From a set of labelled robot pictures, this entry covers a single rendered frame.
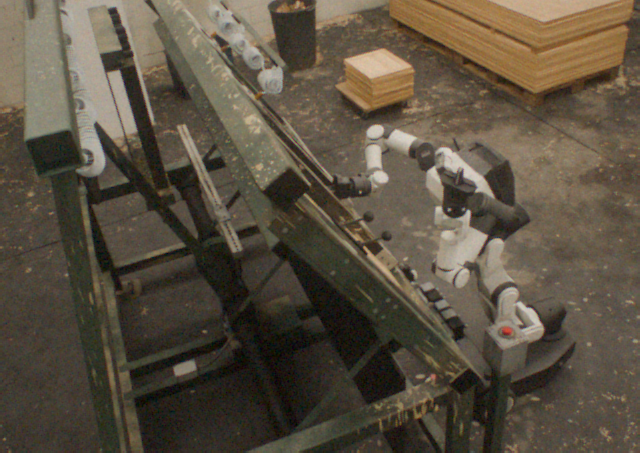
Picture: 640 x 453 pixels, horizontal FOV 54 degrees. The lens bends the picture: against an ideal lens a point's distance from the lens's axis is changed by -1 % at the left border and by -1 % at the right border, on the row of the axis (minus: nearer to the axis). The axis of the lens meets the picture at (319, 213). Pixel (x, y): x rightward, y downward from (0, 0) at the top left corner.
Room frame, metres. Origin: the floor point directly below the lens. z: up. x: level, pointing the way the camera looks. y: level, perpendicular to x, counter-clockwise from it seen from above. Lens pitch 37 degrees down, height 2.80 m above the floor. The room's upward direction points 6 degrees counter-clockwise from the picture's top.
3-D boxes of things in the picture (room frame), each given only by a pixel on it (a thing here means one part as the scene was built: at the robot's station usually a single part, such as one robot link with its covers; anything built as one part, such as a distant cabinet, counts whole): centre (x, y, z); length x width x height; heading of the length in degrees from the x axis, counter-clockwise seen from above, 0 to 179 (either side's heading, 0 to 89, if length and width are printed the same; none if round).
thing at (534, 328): (2.22, -0.94, 0.28); 0.21 x 0.20 x 0.13; 107
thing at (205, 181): (2.79, 0.57, 1.00); 1.30 x 0.05 x 0.04; 17
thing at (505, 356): (1.62, -0.65, 0.84); 0.12 x 0.12 x 0.18; 17
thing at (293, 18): (6.51, 0.04, 0.33); 0.52 x 0.51 x 0.65; 22
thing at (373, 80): (5.38, -0.62, 0.20); 0.61 x 0.53 x 0.40; 22
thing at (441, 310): (2.02, -0.46, 0.69); 0.50 x 0.14 x 0.24; 17
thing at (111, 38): (3.01, 0.90, 1.38); 0.70 x 0.15 x 0.85; 17
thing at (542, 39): (6.27, -1.99, 0.39); 2.46 x 1.05 x 0.78; 22
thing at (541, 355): (2.21, -0.91, 0.19); 0.64 x 0.52 x 0.33; 107
